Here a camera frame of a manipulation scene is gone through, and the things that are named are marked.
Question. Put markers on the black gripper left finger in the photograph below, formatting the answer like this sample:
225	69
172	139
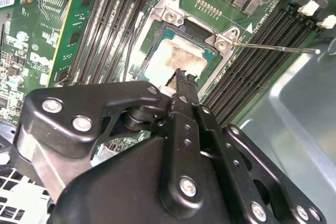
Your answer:
105	95

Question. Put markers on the metal locking lever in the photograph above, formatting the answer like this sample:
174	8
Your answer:
126	64
275	47

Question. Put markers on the silver CPU chip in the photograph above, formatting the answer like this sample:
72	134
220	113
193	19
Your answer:
178	56

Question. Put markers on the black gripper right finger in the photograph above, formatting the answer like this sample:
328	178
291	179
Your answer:
220	140

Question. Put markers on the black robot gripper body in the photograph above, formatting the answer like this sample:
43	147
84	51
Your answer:
118	187

